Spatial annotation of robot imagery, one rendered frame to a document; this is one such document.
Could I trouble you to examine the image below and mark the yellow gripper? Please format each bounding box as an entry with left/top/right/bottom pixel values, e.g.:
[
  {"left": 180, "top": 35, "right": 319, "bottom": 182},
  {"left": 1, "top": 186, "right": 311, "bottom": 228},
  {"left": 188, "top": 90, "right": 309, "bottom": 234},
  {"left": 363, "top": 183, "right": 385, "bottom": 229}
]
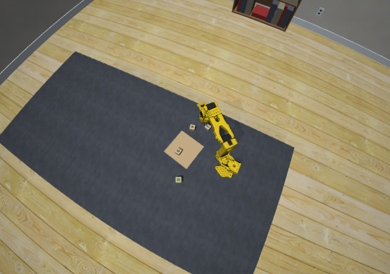
[{"left": 197, "top": 102, "right": 209, "bottom": 124}]

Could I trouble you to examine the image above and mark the tan flat mat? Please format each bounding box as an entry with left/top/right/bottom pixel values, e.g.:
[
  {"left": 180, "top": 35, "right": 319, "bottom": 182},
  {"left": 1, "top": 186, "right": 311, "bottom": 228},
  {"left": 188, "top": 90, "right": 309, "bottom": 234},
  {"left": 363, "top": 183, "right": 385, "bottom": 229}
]
[{"left": 164, "top": 131, "right": 203, "bottom": 169}]

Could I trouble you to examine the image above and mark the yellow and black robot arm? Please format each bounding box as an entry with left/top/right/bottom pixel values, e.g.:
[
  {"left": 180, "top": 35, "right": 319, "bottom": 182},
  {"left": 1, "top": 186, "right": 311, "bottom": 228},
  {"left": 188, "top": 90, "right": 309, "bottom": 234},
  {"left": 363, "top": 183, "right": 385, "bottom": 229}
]
[{"left": 200, "top": 102, "right": 240, "bottom": 178}]

